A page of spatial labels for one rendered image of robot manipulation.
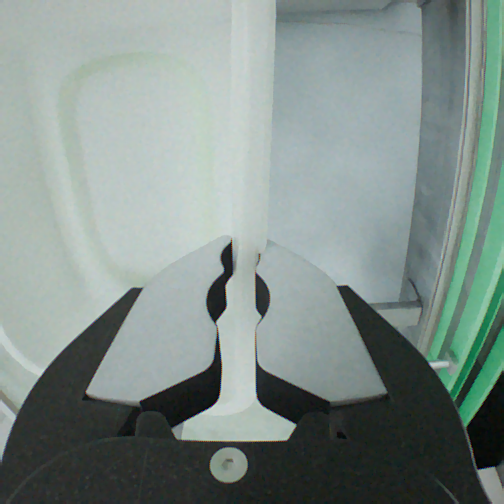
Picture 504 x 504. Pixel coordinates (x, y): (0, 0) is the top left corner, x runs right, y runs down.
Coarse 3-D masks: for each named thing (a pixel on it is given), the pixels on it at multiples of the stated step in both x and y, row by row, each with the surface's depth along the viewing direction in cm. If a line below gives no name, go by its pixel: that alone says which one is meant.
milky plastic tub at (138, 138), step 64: (0, 0) 7; (64, 0) 9; (128, 0) 10; (192, 0) 10; (256, 0) 7; (0, 64) 13; (64, 64) 14; (128, 64) 14; (192, 64) 14; (256, 64) 8; (0, 128) 14; (64, 128) 16; (128, 128) 16; (192, 128) 15; (256, 128) 8; (0, 192) 15; (64, 192) 18; (128, 192) 18; (192, 192) 17; (256, 192) 9; (0, 256) 15; (64, 256) 21; (128, 256) 20; (256, 256) 11; (0, 320) 16; (64, 320) 21; (256, 320) 12
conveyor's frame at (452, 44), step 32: (448, 0) 25; (480, 0) 21; (448, 32) 27; (480, 32) 23; (448, 64) 28; (480, 64) 24; (448, 96) 30; (448, 128) 31; (448, 160) 33; (416, 192) 44; (448, 192) 33; (416, 224) 45; (448, 224) 34; (416, 256) 46; (448, 256) 36; (416, 288) 46
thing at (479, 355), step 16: (496, 288) 36; (496, 304) 36; (496, 320) 36; (480, 336) 40; (496, 336) 36; (480, 352) 40; (496, 352) 36; (464, 368) 44; (480, 368) 40; (496, 368) 35; (464, 384) 44; (480, 384) 39; (464, 400) 43; (480, 400) 39; (464, 416) 43
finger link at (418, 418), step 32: (384, 320) 7; (384, 352) 7; (416, 352) 6; (384, 384) 6; (416, 384) 6; (352, 416) 5; (384, 416) 5; (416, 416) 5; (448, 416) 5; (416, 448) 5; (448, 448) 4; (448, 480) 4; (480, 480) 4
